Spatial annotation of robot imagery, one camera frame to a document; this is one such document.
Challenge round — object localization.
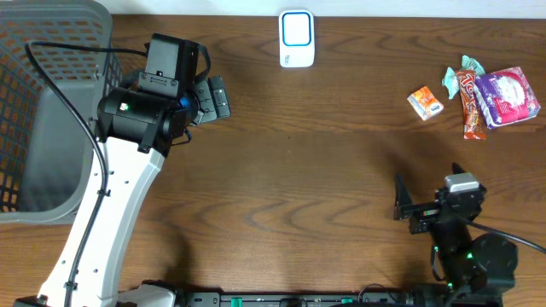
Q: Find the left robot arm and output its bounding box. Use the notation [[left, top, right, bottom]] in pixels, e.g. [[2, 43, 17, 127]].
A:
[[16, 33, 231, 307]]

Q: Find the purple snack packet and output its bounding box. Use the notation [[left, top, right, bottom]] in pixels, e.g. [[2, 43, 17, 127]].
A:
[[474, 67, 541, 130]]

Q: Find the grey plastic basket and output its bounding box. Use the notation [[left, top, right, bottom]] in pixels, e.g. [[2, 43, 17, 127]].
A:
[[1, 1, 123, 224]]

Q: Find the teal wrapper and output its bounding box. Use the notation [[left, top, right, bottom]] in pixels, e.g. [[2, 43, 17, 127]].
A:
[[442, 55, 485, 100]]

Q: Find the orange snack packet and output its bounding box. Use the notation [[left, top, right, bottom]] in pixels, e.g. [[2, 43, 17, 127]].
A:
[[407, 86, 444, 121]]

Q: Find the red snack bar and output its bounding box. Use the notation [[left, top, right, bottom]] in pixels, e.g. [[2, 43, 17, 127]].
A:
[[456, 70, 486, 140]]

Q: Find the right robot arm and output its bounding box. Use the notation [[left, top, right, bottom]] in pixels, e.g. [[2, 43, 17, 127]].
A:
[[393, 163, 518, 306]]

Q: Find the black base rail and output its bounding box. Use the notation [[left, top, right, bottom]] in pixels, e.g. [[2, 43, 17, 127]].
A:
[[119, 291, 427, 307]]

